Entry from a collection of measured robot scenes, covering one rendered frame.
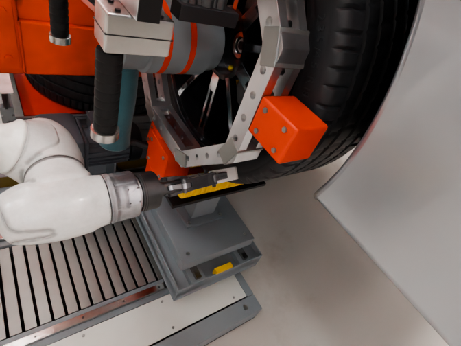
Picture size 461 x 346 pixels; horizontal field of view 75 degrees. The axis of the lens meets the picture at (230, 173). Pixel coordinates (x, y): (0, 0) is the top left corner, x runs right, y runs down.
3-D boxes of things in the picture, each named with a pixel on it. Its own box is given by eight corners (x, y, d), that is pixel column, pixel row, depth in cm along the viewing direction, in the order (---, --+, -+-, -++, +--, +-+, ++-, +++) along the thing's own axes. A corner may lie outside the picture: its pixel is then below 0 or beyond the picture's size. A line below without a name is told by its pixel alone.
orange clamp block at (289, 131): (278, 127, 57) (309, 158, 52) (245, 130, 52) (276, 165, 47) (294, 94, 52) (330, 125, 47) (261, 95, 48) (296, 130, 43)
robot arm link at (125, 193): (116, 227, 51) (149, 218, 54) (106, 174, 50) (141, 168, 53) (103, 221, 58) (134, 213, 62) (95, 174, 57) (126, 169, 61)
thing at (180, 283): (254, 266, 121) (263, 252, 115) (173, 303, 101) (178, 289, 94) (197, 179, 147) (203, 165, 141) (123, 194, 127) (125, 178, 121)
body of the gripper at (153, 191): (132, 210, 61) (173, 200, 66) (147, 214, 54) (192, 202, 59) (125, 174, 61) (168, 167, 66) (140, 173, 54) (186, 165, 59)
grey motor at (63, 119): (156, 193, 133) (171, 130, 111) (45, 217, 109) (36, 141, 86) (141, 166, 142) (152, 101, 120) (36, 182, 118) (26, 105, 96)
